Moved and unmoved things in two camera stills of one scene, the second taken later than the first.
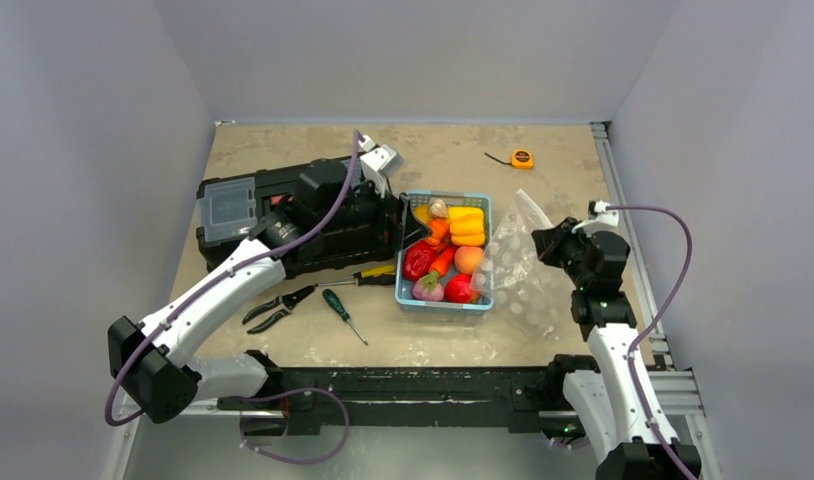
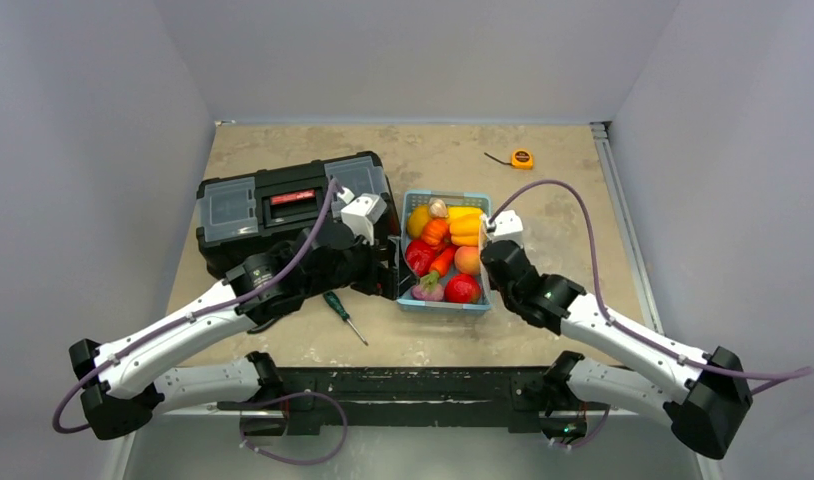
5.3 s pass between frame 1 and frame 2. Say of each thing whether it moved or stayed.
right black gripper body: moved
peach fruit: stayed
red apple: stayed
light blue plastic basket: stayed
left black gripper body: moved
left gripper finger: moved
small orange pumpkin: stayed
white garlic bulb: stayed
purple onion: stayed
